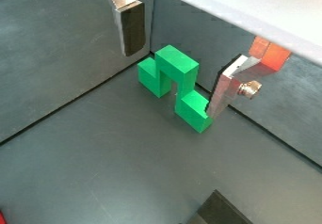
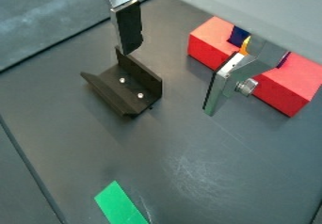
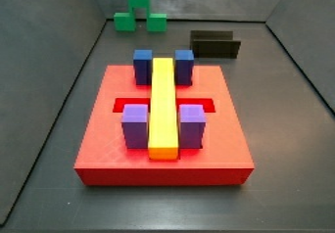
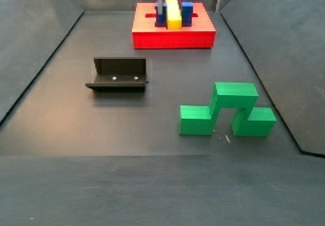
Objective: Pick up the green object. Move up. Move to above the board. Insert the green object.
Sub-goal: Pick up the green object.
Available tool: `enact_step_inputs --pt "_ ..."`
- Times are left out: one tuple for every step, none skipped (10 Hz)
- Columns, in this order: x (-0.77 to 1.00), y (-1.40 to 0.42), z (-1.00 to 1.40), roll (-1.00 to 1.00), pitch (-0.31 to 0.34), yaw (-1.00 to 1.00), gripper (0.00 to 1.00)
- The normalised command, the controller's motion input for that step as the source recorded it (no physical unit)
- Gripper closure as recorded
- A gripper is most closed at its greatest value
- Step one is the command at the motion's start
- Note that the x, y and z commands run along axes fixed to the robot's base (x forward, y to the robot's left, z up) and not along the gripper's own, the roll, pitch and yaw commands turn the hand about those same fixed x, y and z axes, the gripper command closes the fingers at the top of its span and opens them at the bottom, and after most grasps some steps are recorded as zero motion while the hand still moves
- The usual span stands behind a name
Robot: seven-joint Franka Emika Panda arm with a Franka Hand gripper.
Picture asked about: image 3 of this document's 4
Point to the green arch-shaped block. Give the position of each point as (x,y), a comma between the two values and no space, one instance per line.
(124,21)

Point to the red base board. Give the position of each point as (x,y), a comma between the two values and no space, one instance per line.
(106,163)

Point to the yellow long bar block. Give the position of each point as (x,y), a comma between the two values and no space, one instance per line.
(163,126)

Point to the right purple block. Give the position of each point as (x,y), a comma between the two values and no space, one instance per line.
(191,126)

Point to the purple block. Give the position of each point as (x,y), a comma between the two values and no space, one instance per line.
(135,126)
(191,126)

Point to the left purple block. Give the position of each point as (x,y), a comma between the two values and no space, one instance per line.
(135,126)

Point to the right blue block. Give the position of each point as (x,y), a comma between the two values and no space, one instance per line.
(183,67)

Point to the blue block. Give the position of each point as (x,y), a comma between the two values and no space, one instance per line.
(143,66)
(183,67)

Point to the left blue block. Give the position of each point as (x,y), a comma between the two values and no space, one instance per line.
(143,66)

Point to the black U-shaped holder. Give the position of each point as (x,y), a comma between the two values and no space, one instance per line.
(214,44)

